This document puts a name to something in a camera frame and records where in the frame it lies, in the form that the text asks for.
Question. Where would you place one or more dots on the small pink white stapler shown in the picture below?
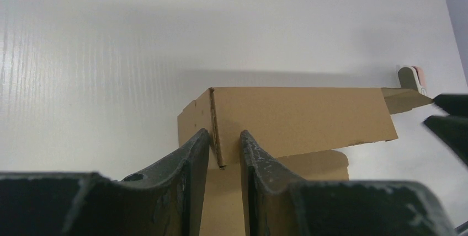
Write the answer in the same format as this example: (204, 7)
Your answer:
(412, 77)

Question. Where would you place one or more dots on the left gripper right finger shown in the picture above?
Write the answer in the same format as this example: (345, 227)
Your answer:
(277, 201)

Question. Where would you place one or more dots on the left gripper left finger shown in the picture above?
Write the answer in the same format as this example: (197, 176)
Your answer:
(165, 198)

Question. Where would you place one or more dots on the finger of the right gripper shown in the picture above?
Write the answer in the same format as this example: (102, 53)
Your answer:
(452, 130)
(452, 104)

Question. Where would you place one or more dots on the brown cardboard box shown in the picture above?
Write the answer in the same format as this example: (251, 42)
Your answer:
(303, 128)

